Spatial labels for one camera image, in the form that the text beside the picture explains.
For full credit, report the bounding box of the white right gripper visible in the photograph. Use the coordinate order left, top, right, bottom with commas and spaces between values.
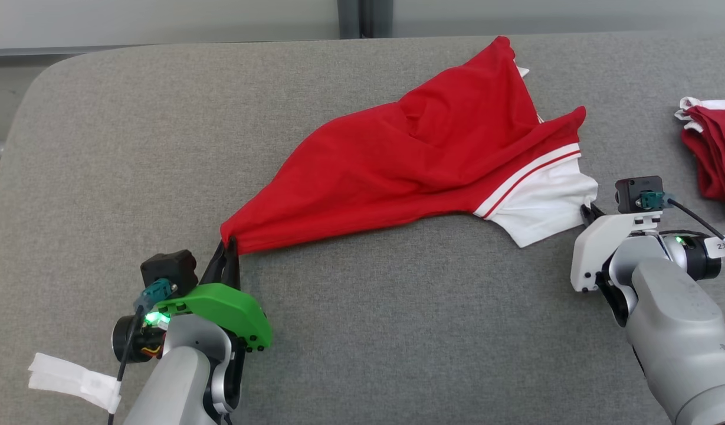
570, 202, 664, 293

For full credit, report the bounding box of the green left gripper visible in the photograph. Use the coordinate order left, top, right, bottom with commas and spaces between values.
156, 237, 273, 351

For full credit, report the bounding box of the red white shirt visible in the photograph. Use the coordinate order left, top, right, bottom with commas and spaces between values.
675, 96, 725, 216

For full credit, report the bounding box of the red white lettered jersey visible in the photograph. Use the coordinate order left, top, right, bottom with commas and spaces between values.
219, 35, 599, 256

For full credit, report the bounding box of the grey fabric sofa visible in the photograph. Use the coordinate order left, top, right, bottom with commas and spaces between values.
0, 31, 725, 425

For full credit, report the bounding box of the black cable with teal connector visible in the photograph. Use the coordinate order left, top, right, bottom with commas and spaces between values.
637, 190, 725, 260
107, 279, 178, 425

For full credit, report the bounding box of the white tape cable label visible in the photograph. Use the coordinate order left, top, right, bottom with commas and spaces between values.
28, 352, 122, 414

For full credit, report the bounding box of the grey metal double frame post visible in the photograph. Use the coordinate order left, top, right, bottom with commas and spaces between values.
337, 0, 393, 40

